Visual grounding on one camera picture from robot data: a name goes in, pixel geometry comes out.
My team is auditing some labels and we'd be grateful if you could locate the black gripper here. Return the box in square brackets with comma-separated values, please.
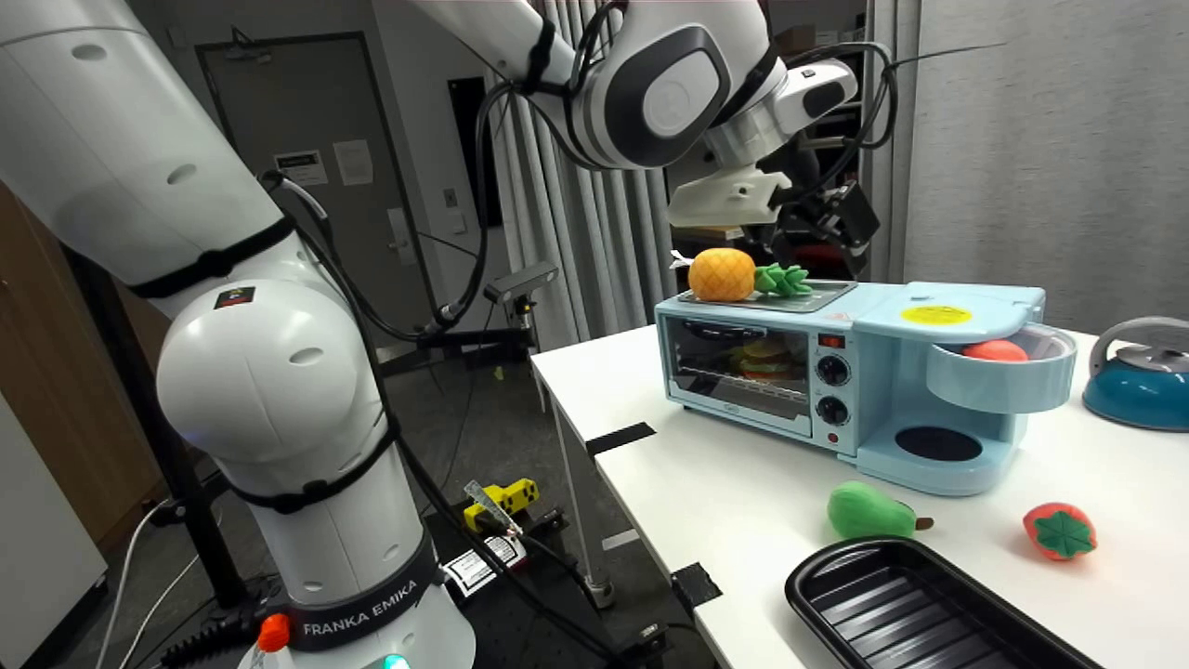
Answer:
[772, 144, 887, 283]

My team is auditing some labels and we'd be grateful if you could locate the light blue toy breakfast machine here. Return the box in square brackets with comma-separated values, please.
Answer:
[650, 274, 1083, 503]

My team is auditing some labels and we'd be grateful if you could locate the orange toy pineapple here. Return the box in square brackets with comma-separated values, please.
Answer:
[683, 247, 818, 309]

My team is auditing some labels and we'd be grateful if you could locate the red toy tomato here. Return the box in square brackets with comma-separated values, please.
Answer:
[961, 337, 1032, 368]

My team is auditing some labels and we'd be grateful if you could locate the white curtain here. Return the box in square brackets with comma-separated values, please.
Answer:
[489, 0, 683, 352]

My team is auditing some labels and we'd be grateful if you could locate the black tape strip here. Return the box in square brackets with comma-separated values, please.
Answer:
[665, 559, 727, 615]
[582, 420, 657, 459]

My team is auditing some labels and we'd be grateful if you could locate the teal toy kettle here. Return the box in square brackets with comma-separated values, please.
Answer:
[1083, 312, 1189, 434]

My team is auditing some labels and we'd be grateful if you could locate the metal table leg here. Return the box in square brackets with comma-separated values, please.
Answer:
[538, 391, 621, 615]

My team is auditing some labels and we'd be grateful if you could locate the black ribbed plastic tray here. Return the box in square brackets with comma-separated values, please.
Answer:
[779, 535, 1107, 669]

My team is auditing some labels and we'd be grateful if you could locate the yellow tool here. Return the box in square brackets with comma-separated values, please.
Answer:
[457, 475, 546, 539]

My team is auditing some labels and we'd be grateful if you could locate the grey door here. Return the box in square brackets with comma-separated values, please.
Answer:
[198, 30, 430, 346]

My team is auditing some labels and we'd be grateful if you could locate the white label card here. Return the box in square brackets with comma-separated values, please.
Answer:
[439, 539, 531, 604]

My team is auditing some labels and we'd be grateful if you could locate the orange capped bottle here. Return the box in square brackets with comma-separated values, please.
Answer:
[237, 609, 302, 669]

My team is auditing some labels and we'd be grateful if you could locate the brown wooden panel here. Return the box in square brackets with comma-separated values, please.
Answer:
[0, 182, 143, 570]

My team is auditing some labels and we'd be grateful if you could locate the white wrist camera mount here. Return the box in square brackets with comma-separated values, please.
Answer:
[665, 163, 794, 234]

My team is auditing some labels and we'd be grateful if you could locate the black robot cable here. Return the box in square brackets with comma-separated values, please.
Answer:
[260, 72, 507, 346]

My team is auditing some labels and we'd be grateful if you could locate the white floor cable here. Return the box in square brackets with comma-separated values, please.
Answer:
[88, 496, 206, 669]

